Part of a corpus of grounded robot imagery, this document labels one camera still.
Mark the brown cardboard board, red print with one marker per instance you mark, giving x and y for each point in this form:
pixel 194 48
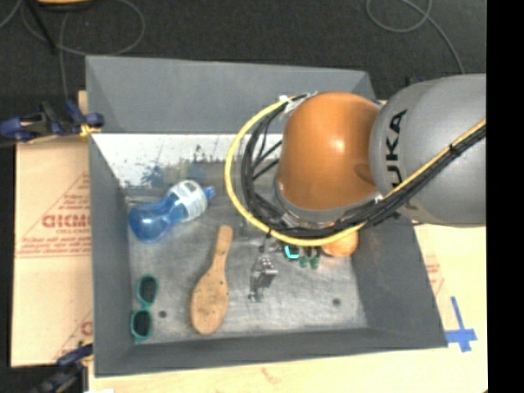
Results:
pixel 49 186

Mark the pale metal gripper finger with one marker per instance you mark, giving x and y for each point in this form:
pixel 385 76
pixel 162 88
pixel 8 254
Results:
pixel 269 265
pixel 254 287

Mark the orange round object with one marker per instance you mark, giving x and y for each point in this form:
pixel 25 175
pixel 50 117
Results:
pixel 341 245

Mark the green sunglasses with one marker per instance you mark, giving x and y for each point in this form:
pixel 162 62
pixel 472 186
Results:
pixel 143 322

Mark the wooden brush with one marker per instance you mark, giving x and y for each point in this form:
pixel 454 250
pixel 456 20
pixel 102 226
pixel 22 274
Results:
pixel 210 297

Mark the blue clear plastic bottle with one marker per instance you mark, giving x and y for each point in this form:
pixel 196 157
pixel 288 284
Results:
pixel 163 213

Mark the grey metal bin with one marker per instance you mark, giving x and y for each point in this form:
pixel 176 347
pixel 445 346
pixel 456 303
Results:
pixel 172 96

